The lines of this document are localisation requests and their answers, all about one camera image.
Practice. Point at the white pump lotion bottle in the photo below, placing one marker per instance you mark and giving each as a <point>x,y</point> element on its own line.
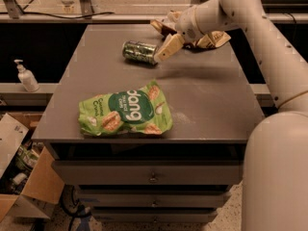
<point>26,77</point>

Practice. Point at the green soda can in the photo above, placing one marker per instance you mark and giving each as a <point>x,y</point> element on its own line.
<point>139,51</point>

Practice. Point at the open cardboard box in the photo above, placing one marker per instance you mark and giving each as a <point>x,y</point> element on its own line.
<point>29,187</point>

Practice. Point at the green dang chips bag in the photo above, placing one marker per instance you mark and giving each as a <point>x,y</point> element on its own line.
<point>132,111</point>

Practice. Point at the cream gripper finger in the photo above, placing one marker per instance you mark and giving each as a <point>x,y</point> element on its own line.
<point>173,16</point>
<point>171,45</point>

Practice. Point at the brown crumpled snack bag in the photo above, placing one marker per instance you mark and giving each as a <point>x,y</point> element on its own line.
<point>211,40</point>

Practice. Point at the grey drawer cabinet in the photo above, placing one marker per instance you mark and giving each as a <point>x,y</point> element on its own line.
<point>181,176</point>

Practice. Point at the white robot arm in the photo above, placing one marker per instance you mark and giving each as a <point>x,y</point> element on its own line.
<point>275,182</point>

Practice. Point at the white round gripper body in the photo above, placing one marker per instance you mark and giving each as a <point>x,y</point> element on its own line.
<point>187,27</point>

